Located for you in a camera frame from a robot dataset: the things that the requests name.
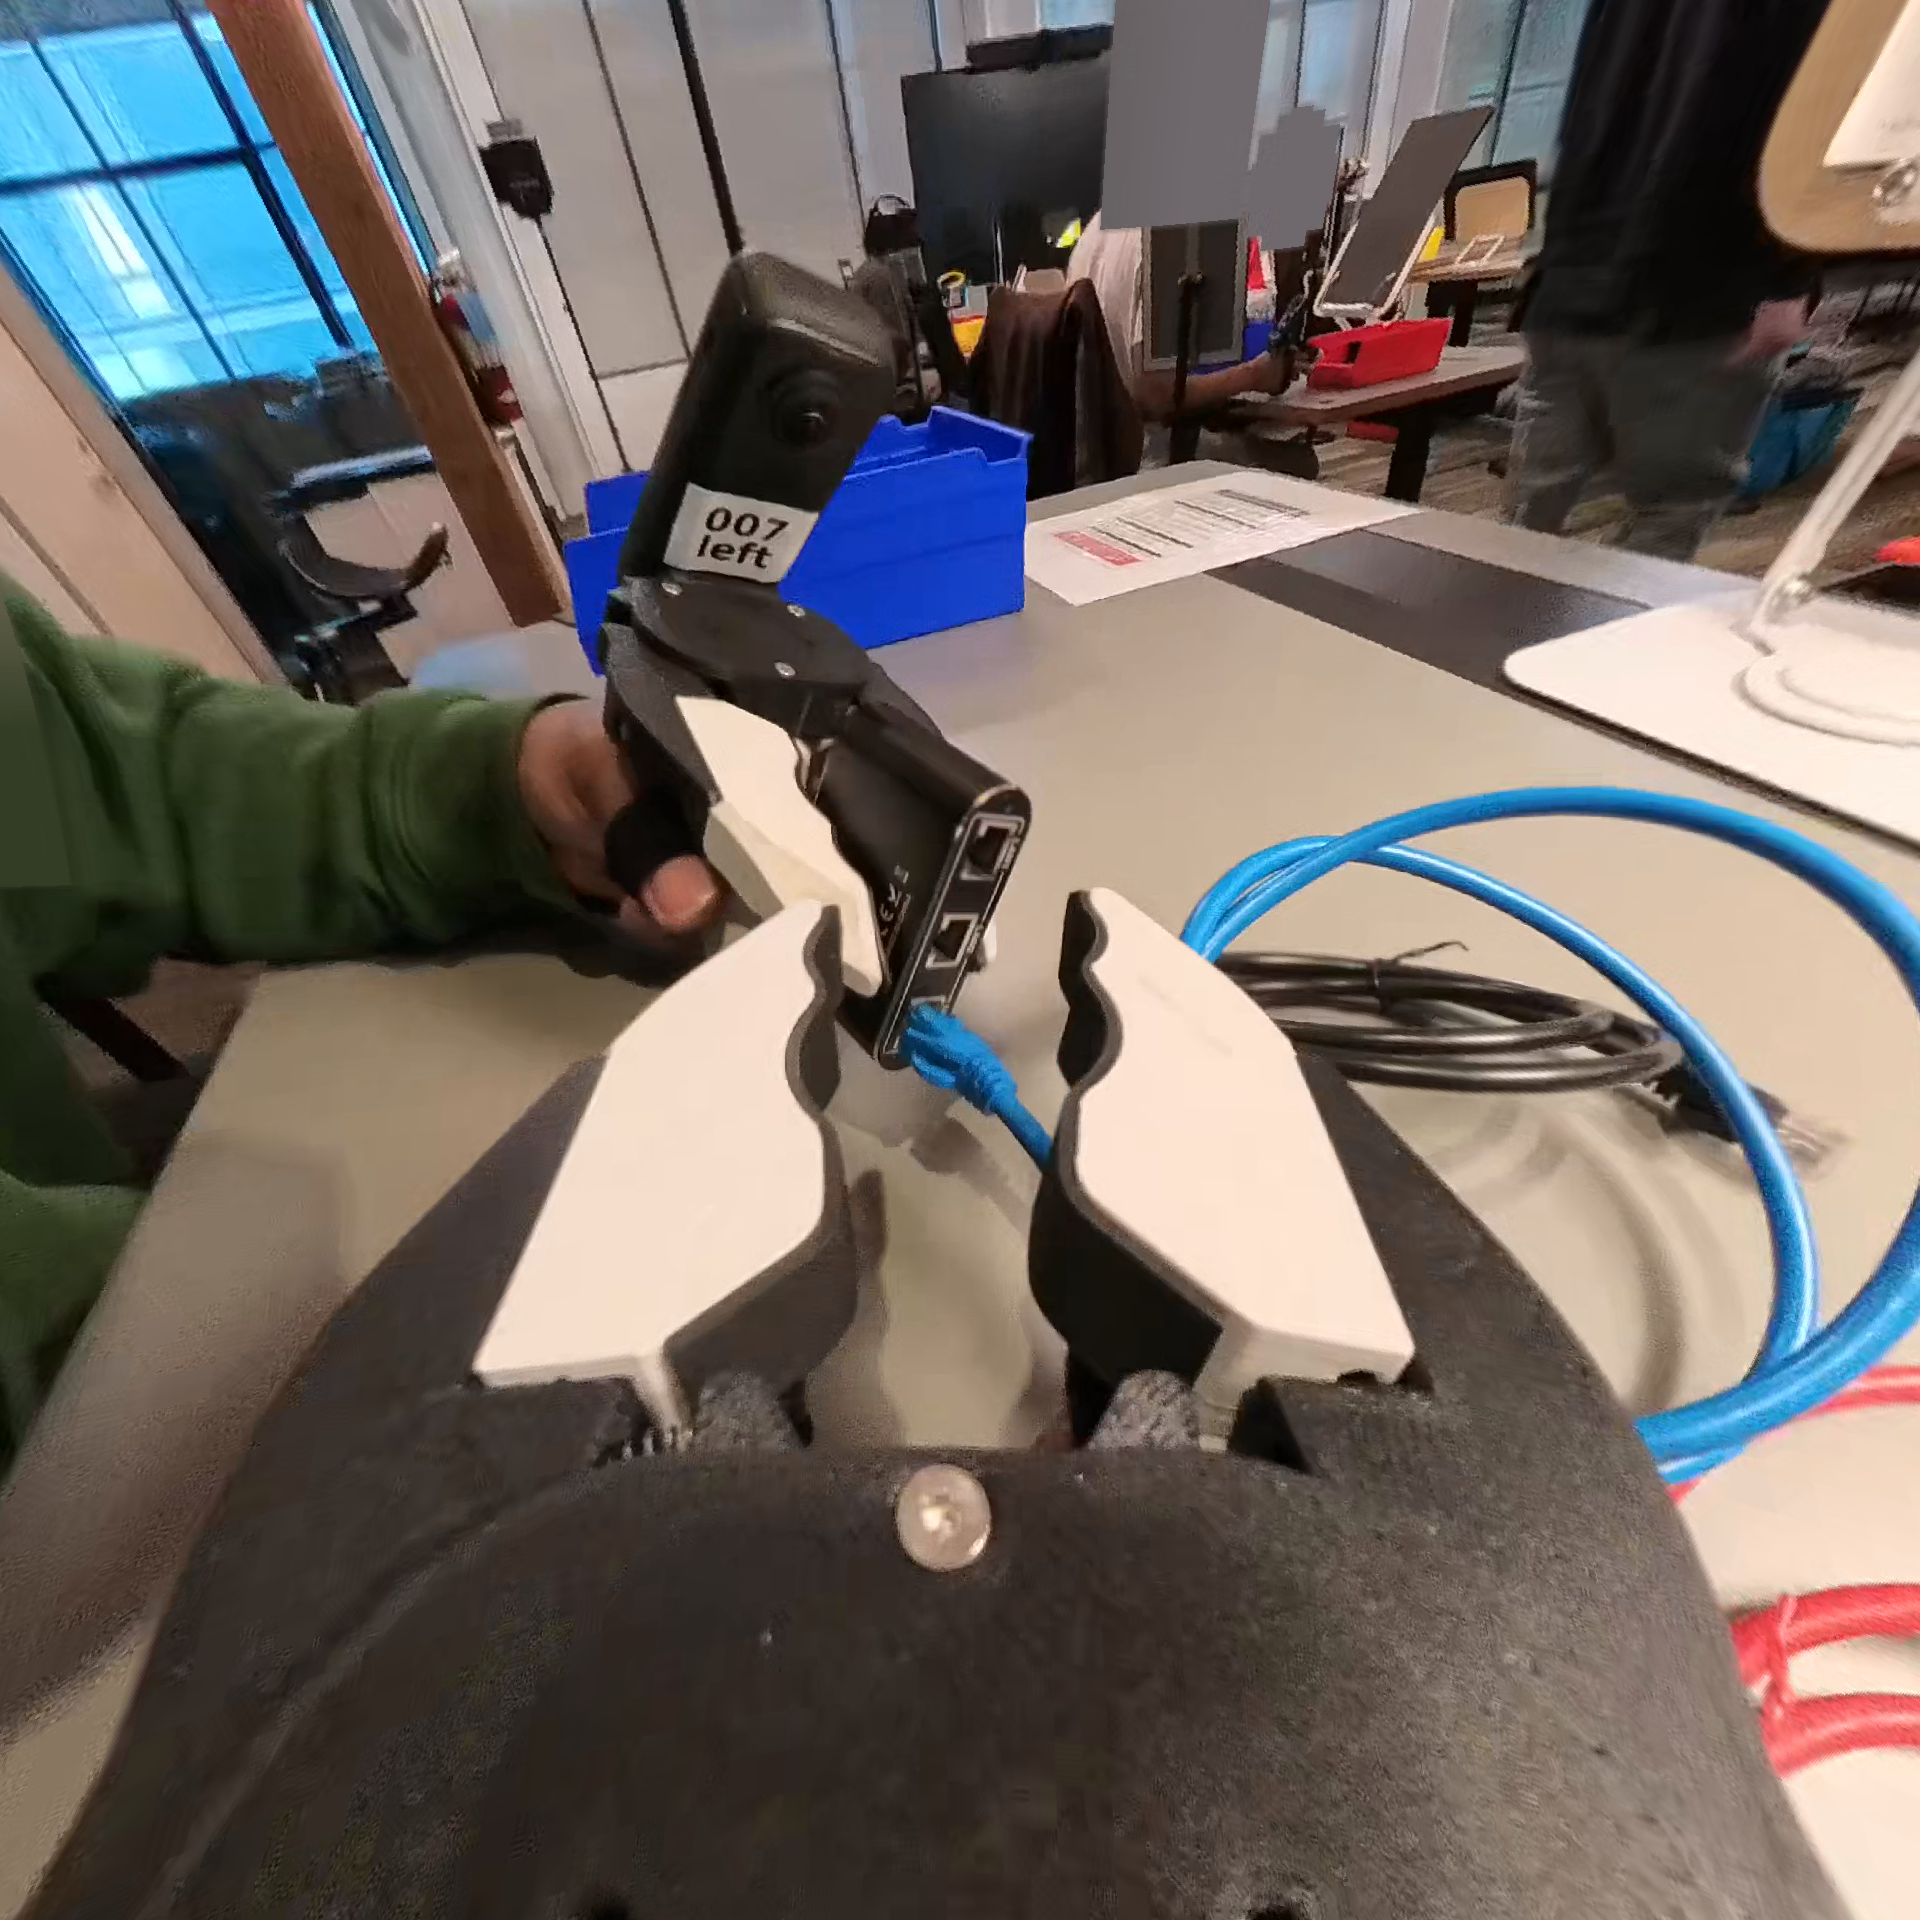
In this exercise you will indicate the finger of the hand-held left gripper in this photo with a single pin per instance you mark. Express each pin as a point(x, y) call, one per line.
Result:
point(764, 825)

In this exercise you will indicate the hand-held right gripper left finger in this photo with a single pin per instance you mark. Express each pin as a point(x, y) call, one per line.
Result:
point(674, 1185)

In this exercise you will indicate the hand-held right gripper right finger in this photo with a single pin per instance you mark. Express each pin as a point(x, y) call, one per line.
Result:
point(1231, 1185)

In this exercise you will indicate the black ethernet port hub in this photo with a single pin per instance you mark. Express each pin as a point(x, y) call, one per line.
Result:
point(901, 819)

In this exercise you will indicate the blue plastic bin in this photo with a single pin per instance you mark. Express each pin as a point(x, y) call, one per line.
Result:
point(914, 540)

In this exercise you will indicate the person's left forearm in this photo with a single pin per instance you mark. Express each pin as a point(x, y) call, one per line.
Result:
point(270, 811)

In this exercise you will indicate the person's left hand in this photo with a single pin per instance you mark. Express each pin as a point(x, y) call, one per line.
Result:
point(562, 796)

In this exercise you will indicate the red fire extinguisher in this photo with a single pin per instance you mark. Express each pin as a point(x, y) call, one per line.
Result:
point(488, 359)

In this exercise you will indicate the brown jacket on chair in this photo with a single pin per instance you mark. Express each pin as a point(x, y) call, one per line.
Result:
point(1049, 390)

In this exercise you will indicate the black monitor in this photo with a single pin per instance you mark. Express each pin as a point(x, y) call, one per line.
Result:
point(997, 166)

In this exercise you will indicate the black office chair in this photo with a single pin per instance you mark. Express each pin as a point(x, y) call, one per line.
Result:
point(353, 580)

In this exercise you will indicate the grey board on pole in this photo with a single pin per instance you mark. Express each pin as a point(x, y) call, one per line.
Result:
point(1197, 293)

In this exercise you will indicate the printed paper sheet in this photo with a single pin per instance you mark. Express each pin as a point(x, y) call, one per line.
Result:
point(1201, 540)

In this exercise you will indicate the person's green sweatshirt torso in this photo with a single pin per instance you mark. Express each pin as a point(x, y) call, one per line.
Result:
point(44, 1277)

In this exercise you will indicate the red plastic bin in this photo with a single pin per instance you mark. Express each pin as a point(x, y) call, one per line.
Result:
point(1381, 357)

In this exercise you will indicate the long wooden desk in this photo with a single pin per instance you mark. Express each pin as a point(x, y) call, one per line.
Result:
point(1410, 387)

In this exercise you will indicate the grey laptop on stand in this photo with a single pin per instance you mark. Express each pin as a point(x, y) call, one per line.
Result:
point(1417, 195)

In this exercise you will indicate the blue bag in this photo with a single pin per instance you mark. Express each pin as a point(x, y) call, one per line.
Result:
point(1799, 429)

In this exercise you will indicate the round wooden stand head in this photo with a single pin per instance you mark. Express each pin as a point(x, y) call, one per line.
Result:
point(1808, 195)

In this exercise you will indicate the black wall box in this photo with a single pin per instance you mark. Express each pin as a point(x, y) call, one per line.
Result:
point(517, 173)

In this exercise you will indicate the wooden post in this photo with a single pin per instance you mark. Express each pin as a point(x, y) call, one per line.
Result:
point(399, 331)

